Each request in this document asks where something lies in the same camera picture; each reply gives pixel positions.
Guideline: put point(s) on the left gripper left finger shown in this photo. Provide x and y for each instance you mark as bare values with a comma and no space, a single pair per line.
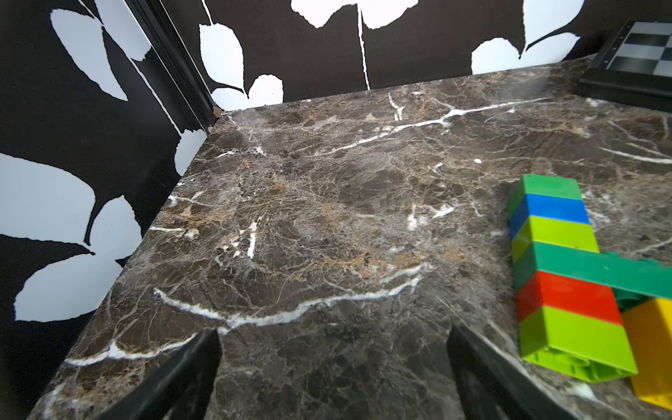
180,389

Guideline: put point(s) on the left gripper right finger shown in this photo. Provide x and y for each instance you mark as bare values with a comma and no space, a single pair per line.
492,388

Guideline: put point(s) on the lime green small brick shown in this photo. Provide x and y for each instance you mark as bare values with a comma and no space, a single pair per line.
587,349

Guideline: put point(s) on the red small brick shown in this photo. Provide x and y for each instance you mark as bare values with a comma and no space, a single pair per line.
567,294

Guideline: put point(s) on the yellow small brick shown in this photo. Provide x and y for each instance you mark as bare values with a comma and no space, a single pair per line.
649,332

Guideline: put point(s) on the green long brick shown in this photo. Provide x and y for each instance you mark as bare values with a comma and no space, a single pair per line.
633,282

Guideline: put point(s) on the small blue brick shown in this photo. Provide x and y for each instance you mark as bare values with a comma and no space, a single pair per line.
561,209

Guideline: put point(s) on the bright green brick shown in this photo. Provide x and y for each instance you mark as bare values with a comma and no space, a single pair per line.
559,187

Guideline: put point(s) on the black white checkerboard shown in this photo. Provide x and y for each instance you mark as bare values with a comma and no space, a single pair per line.
633,67

